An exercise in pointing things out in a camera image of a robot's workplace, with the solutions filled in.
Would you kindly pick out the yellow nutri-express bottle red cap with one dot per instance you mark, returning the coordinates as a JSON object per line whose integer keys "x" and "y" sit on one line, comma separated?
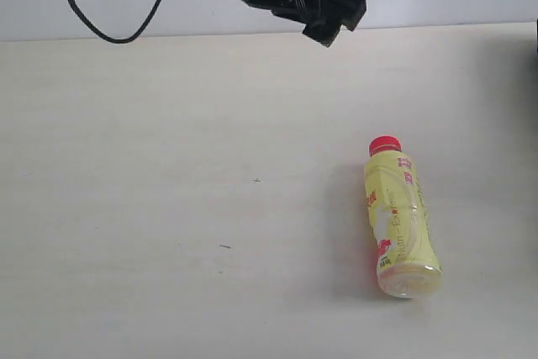
{"x": 407, "y": 266}

